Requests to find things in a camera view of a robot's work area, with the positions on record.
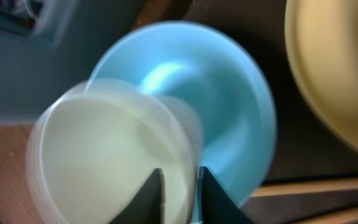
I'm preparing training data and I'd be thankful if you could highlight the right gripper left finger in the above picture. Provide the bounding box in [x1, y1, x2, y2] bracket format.
[109, 168, 165, 224]

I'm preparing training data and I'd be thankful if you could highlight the grey plastic dishwasher rack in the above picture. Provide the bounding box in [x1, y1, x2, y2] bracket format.
[0, 0, 79, 45]

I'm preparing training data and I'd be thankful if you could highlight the white plastic cup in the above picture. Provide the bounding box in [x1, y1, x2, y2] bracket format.
[26, 79, 203, 223]

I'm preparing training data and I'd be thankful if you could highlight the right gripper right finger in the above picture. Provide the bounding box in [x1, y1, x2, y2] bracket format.
[200, 166, 254, 224]

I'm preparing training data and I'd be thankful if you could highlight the yellow round plate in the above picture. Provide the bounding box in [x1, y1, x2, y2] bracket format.
[285, 0, 358, 152]

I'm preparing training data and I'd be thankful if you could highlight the light blue bowl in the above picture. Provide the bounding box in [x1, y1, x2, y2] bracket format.
[84, 20, 278, 209]

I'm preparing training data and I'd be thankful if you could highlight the brown plastic serving tray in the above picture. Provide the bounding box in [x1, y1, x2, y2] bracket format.
[184, 0, 358, 183]

